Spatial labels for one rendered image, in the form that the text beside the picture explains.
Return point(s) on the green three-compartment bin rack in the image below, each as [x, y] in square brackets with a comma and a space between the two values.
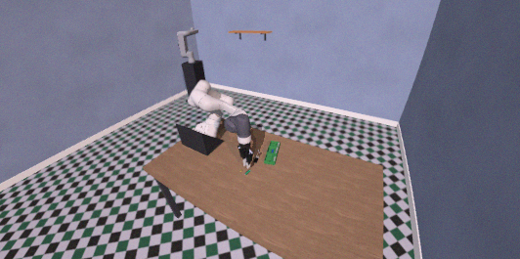
[272, 156]

